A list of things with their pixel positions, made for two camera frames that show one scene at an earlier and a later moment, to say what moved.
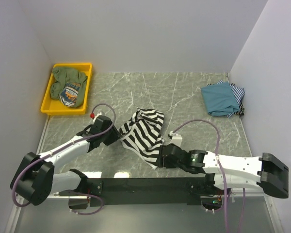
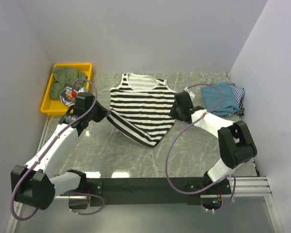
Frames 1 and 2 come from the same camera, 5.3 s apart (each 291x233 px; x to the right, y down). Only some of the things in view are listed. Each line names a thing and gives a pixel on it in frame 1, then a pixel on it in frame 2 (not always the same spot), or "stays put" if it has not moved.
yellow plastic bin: x=54 y=107 stays put
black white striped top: x=142 y=140 to x=140 y=107
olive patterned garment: x=68 y=86 stays put
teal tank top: x=219 y=99 stays put
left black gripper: x=115 y=135 to x=103 y=112
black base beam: x=180 y=191 stays put
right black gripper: x=160 y=160 to x=172 y=112
